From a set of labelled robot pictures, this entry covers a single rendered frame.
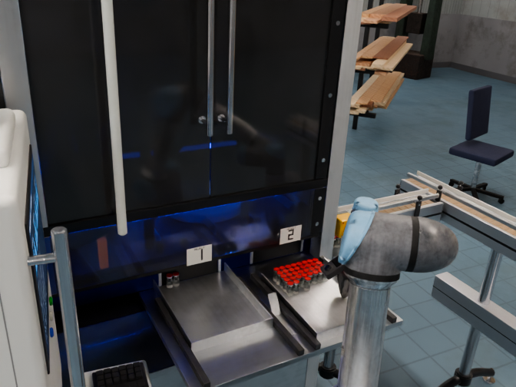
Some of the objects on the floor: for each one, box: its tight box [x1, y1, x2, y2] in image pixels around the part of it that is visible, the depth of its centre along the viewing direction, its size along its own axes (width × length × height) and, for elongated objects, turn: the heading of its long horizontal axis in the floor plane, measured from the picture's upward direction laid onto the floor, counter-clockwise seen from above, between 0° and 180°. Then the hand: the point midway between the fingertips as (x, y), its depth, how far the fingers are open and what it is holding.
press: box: [389, 0, 443, 80], centre depth 955 cm, size 66×82×254 cm
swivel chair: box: [448, 85, 514, 204], centre depth 457 cm, size 56×53×96 cm
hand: (342, 295), depth 169 cm, fingers closed
